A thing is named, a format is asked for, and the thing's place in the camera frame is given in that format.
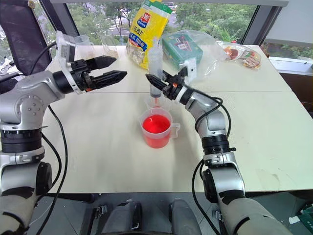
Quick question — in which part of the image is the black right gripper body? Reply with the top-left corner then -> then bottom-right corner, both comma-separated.
162,67 -> 188,101

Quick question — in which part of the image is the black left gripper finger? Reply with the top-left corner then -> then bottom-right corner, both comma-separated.
92,70 -> 128,90
86,55 -> 117,71

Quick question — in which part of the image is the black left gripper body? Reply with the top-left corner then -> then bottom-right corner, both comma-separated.
70,59 -> 95,93

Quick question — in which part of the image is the large clear plastic syringe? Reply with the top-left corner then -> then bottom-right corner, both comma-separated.
147,36 -> 165,108

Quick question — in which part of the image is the clear plastic cup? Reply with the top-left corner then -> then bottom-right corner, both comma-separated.
98,30 -> 120,59

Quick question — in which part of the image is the plastic cup of red liquid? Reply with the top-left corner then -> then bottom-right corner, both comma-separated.
137,107 -> 182,149

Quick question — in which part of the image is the yellow snack bag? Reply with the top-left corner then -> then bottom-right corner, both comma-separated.
126,0 -> 173,71

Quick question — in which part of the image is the green box in plastic bag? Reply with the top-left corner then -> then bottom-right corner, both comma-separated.
160,29 -> 229,82

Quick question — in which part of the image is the black mesh chair back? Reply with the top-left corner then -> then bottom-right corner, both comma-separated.
0,0 -> 54,76

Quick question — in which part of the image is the colourful snack packet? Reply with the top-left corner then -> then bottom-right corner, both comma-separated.
216,40 -> 263,72

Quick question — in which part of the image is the grey rounded padded shape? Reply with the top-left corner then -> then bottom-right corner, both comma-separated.
168,197 -> 203,235
101,199 -> 143,235

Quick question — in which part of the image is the green cardboard box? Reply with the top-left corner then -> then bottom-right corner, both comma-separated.
294,204 -> 313,235

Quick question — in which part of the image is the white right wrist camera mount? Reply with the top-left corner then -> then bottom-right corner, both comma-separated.
179,58 -> 198,86

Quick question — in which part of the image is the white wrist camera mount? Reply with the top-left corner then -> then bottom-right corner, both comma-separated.
179,58 -> 198,86
55,30 -> 83,95

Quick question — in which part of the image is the clear handled measuring jug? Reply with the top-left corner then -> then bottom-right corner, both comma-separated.
72,35 -> 95,60

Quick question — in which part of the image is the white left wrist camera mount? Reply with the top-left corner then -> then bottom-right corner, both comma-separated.
55,30 -> 83,95

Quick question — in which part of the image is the dark window frame post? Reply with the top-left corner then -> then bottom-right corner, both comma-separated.
243,4 -> 282,46
40,0 -> 81,47

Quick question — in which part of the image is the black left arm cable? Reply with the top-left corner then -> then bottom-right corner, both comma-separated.
36,104 -> 69,235

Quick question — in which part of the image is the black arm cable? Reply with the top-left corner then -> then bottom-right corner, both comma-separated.
36,104 -> 69,235
191,96 -> 232,235

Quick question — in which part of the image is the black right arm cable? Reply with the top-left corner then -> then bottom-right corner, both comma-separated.
191,96 -> 232,235

